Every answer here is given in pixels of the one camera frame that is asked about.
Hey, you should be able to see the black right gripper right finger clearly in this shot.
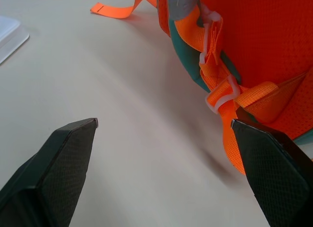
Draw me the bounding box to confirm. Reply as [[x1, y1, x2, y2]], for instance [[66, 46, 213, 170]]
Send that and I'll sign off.
[[230, 118, 313, 227]]

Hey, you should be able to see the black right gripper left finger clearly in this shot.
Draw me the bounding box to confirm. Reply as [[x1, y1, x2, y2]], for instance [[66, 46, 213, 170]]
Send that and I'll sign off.
[[0, 117, 98, 227]]

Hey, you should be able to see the orange and teal backpack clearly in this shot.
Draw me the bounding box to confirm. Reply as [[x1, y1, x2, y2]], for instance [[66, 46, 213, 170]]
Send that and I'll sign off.
[[90, 0, 313, 176]]

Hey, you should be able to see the clear plastic container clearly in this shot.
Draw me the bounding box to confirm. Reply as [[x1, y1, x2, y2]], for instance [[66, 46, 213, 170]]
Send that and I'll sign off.
[[0, 16, 30, 65]]

